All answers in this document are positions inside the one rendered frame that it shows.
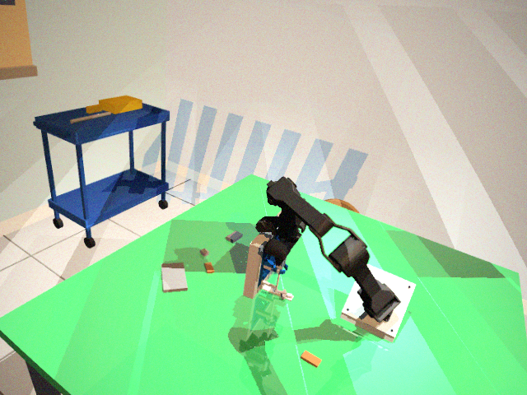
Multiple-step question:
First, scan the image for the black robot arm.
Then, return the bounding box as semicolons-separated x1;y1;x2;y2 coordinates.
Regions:
255;176;402;323

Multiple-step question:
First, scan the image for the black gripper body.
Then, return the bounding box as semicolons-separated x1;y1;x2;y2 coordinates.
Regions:
264;215;306;260

